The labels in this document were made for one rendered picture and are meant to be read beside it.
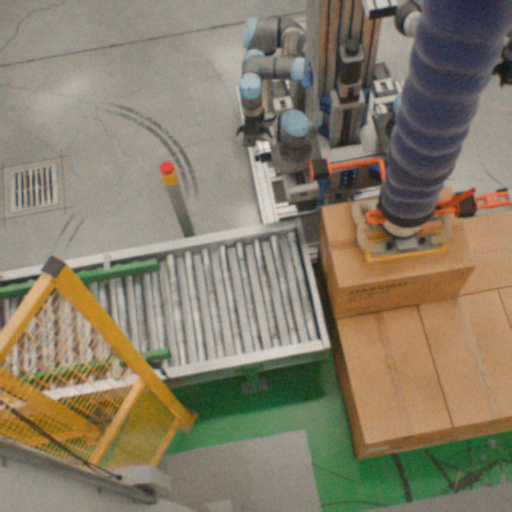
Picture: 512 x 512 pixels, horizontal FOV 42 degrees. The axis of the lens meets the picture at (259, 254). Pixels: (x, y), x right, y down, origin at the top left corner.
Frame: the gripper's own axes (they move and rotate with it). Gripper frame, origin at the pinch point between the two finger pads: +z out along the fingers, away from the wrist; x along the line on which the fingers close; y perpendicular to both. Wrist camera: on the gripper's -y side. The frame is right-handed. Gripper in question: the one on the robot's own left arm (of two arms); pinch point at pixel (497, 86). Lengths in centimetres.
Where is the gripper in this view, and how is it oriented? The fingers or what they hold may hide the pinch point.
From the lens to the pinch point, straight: 274.1
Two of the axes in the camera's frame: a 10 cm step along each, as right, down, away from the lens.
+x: 9.8, -1.8, 0.2
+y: 1.7, 8.9, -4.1
